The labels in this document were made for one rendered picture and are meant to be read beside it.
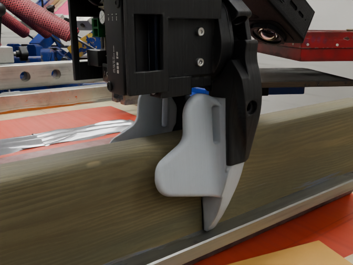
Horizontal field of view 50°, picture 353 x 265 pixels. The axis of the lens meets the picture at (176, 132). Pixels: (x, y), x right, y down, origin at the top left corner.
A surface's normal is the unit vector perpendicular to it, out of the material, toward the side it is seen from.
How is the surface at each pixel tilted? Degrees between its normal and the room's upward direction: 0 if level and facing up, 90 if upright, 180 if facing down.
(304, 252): 0
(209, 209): 90
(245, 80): 75
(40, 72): 90
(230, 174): 104
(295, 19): 89
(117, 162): 62
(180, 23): 90
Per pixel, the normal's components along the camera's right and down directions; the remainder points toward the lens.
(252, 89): 0.58, 0.07
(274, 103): -0.81, 0.16
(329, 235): 0.00, -0.96
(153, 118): 0.53, 0.31
